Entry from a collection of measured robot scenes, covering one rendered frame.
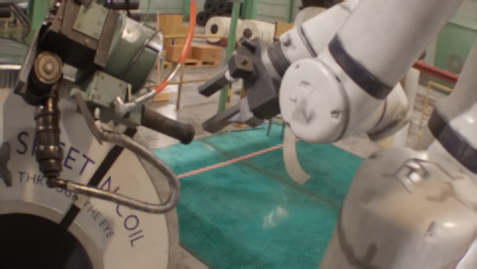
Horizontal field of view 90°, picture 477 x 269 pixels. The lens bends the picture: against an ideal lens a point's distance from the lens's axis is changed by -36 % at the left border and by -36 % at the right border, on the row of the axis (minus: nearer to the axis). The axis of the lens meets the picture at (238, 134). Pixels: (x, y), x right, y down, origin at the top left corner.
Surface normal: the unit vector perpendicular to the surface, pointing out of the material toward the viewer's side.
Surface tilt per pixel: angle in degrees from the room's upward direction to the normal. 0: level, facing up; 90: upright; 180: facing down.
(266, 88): 65
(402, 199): 14
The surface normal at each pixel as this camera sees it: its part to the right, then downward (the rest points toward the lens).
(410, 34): -0.19, 0.64
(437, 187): 0.04, -0.86
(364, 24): -0.80, 0.04
